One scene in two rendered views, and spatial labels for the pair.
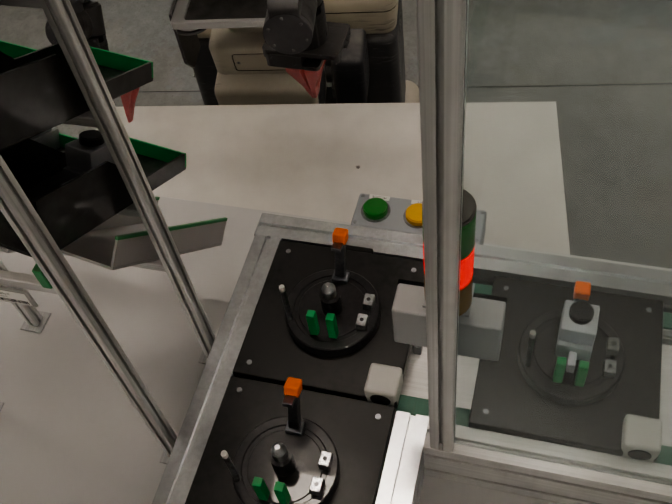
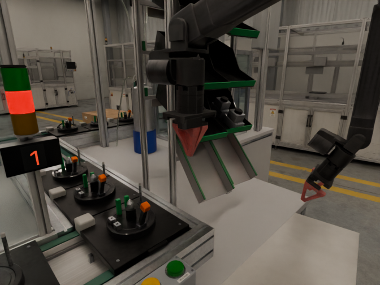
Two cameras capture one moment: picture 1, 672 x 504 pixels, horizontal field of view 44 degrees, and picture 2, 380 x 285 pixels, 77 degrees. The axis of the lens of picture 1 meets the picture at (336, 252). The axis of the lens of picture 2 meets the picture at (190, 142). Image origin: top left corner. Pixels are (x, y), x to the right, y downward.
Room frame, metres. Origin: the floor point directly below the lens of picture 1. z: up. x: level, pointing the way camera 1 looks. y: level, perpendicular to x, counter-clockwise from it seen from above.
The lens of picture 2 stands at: (1.05, -0.47, 1.41)
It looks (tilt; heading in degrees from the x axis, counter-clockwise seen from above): 17 degrees down; 113
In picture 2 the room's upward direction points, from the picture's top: straight up
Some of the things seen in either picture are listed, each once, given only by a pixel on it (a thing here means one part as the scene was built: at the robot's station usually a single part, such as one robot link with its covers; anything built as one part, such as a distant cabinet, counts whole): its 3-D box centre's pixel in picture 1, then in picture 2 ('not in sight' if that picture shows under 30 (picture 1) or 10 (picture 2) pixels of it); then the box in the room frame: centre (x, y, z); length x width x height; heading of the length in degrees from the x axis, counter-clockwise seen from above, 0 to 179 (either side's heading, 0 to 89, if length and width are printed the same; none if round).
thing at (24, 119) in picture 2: not in sight; (25, 122); (0.47, -0.11, 1.28); 0.05 x 0.05 x 0.05
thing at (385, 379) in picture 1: (330, 299); (130, 211); (0.66, 0.02, 1.01); 0.24 x 0.24 x 0.13; 68
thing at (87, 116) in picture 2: not in sight; (111, 121); (-2.91, 4.06, 0.20); 1.20 x 0.80 x 0.41; 167
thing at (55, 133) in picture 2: not in sight; (67, 124); (-0.48, 0.79, 1.01); 0.24 x 0.24 x 0.13; 68
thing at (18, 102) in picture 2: not in sight; (20, 101); (0.47, -0.11, 1.33); 0.05 x 0.05 x 0.05
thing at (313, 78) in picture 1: (302, 67); (193, 134); (0.86, 0.00, 1.27); 0.07 x 0.07 x 0.09; 67
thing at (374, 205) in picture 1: (375, 210); (175, 269); (0.85, -0.07, 0.96); 0.04 x 0.04 x 0.02
